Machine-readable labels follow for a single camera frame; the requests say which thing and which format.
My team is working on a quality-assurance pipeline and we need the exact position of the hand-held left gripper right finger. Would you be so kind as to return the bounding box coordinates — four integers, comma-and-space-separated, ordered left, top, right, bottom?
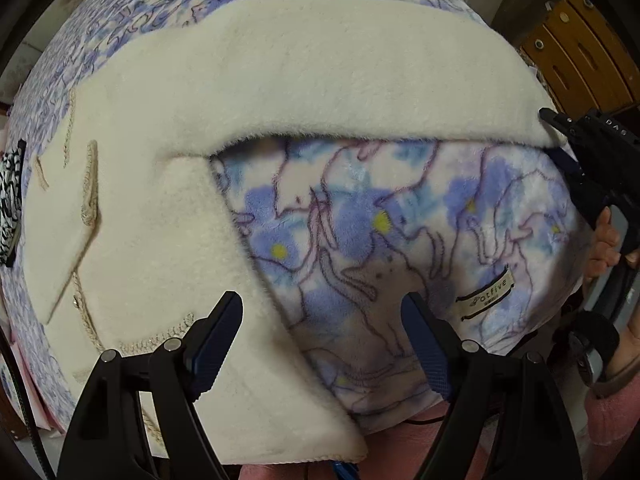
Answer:
401, 292, 584, 480

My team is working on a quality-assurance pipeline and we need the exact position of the person's pink fleece clothing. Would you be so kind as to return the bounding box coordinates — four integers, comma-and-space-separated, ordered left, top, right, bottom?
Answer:
239, 400, 503, 480

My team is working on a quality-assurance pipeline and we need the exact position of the cream fleece coat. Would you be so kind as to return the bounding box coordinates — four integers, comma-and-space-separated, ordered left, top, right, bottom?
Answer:
20, 0, 597, 464

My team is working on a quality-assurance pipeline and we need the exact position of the blue cat-print bed blanket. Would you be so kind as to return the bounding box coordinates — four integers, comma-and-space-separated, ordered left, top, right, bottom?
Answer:
0, 0, 496, 433

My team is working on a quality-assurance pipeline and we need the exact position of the person's right forearm pink sleeve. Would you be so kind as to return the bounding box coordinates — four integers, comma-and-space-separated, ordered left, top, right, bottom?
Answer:
584, 360, 640, 480

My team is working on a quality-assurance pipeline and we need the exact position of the black and white zebra-print cloth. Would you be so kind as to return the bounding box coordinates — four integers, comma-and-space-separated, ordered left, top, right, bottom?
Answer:
0, 140, 28, 268

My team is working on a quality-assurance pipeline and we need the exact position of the black cable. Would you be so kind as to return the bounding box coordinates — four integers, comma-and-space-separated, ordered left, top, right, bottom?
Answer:
0, 332, 53, 480

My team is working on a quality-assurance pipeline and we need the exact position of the brown wooden furniture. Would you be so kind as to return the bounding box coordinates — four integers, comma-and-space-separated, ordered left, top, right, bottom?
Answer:
517, 0, 640, 116

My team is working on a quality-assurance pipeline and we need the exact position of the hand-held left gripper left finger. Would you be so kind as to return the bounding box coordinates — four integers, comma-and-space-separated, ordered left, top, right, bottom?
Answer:
56, 290, 245, 480

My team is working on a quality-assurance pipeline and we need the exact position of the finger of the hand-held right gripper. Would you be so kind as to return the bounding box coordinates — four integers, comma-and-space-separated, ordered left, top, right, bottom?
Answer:
538, 107, 577, 136
546, 147, 608, 232

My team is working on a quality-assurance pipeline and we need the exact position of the black wrist strap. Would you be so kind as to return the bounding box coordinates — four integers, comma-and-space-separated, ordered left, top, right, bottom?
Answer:
569, 311, 622, 387

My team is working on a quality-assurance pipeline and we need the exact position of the person's right hand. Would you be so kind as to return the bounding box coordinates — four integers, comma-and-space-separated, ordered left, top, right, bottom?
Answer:
584, 207, 640, 286

